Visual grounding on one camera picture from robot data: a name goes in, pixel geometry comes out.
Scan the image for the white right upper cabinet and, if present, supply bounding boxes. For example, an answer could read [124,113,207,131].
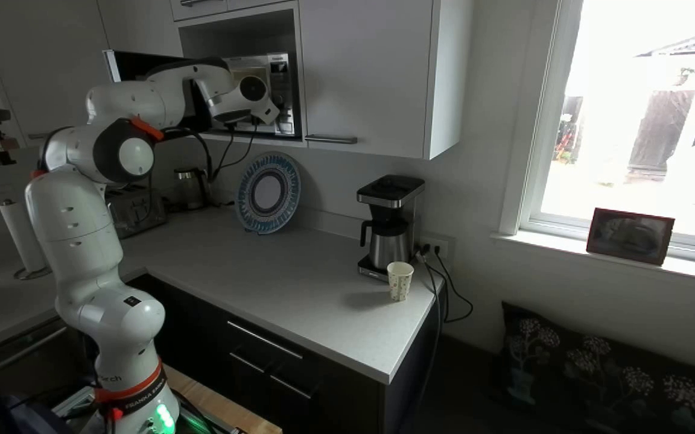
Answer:
[297,0,472,161]

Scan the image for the black power cable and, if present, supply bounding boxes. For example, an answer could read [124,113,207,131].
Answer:
[414,238,477,327]

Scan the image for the white paper cup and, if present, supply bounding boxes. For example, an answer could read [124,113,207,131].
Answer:
[387,260,414,302]

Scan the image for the black steel coffee maker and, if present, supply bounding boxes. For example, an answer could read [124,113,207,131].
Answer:
[358,175,425,280]

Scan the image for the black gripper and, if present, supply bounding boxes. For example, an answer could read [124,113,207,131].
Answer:
[232,55,279,126]

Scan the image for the dark lower cabinet drawers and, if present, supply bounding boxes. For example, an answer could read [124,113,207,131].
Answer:
[130,275,434,434]

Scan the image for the small framed picture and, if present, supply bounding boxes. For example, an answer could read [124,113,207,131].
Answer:
[587,207,673,266]

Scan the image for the stainless steel microwave body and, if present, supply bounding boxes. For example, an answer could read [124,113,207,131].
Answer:
[214,52,299,139]

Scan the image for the silver toaster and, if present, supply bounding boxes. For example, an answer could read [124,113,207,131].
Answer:
[106,185,166,238]

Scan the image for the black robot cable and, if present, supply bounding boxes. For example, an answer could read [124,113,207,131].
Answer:
[191,122,258,184]

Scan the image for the dark floral bench cushion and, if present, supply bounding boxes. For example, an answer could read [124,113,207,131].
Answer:
[495,302,695,434]

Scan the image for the white upper cabinet door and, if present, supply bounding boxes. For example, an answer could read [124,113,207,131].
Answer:
[0,0,108,148]

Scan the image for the paper towel roll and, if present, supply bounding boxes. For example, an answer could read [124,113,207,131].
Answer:
[0,197,49,280]

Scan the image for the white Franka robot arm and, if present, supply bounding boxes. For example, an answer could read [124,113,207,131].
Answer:
[24,60,277,434]

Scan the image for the blue patterned decorative plate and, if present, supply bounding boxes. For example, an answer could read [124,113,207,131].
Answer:
[235,152,302,237]

